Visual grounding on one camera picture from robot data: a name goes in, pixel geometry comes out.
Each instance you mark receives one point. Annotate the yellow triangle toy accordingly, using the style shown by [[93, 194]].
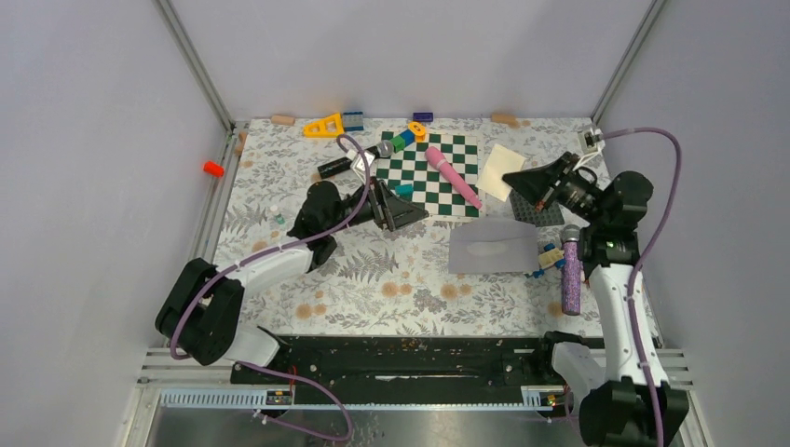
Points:
[[328, 127]]

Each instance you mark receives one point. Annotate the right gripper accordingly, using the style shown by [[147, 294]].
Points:
[[534, 183]]

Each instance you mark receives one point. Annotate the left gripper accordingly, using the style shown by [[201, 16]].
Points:
[[390, 210]]

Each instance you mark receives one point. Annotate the small green white bottle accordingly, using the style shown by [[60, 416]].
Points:
[[277, 215]]

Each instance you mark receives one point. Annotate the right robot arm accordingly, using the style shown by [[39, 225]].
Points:
[[629, 400]]

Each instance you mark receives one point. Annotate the grey lego baseplate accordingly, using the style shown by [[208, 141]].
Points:
[[526, 213]]

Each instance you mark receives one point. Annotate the colourful block chain toy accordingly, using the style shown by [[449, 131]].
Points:
[[415, 132]]

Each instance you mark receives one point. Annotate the wooden cylinder block left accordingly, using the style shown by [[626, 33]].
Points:
[[283, 120]]

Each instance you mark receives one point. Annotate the blue lego brick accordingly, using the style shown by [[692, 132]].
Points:
[[352, 121]]

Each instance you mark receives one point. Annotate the purple lego brick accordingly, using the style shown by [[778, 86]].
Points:
[[423, 117]]

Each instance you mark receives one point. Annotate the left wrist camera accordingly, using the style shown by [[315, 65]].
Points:
[[364, 165]]

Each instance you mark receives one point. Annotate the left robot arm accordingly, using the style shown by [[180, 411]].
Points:
[[201, 313]]

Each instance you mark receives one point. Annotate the teal cube block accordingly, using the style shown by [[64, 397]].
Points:
[[404, 189]]

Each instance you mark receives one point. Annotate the purple glitter microphone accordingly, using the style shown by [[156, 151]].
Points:
[[571, 271]]

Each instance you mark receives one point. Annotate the black toy microphone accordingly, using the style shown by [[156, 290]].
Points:
[[383, 149]]

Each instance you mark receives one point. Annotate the beige toy car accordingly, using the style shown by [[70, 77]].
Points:
[[551, 257]]

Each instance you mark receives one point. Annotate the green white chessboard mat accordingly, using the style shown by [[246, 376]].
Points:
[[430, 189]]

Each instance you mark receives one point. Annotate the floral table cloth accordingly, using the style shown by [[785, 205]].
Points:
[[376, 282]]

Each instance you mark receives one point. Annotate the orange cap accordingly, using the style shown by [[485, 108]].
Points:
[[213, 169]]

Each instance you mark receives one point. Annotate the wooden cylinder block right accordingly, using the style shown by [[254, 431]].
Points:
[[505, 119]]

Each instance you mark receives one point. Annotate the wooden cylinder block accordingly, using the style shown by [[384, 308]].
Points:
[[283, 120], [505, 119]]

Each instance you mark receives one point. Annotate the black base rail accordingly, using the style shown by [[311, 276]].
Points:
[[424, 370]]

